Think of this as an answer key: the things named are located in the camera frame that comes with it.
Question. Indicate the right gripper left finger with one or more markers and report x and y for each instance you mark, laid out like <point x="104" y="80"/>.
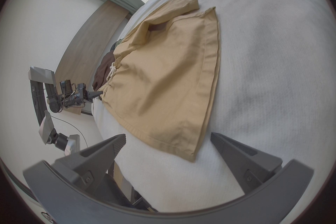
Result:
<point x="89" y="162"/>

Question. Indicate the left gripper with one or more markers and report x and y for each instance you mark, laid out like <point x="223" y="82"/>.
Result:
<point x="80" y="100"/>

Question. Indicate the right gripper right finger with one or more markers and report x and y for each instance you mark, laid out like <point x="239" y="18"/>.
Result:
<point x="246" y="162"/>

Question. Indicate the tan shorts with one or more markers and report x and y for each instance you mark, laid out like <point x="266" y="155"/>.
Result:
<point x="162" y="81"/>

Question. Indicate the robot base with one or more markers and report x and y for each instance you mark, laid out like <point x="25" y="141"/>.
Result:
<point x="47" y="128"/>

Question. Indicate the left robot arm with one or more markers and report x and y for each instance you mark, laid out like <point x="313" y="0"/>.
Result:
<point x="53" y="106"/>

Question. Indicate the bed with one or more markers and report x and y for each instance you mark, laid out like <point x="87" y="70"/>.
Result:
<point x="262" y="60"/>

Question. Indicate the brown shorts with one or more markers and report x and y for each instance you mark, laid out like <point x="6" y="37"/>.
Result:
<point x="103" y="73"/>

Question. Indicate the black garment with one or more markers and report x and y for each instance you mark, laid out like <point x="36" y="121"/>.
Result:
<point x="113" y="46"/>

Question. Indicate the green garment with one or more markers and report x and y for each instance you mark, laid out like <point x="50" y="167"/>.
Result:
<point x="119" y="42"/>

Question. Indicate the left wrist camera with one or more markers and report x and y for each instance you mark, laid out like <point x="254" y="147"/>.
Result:
<point x="81" y="89"/>

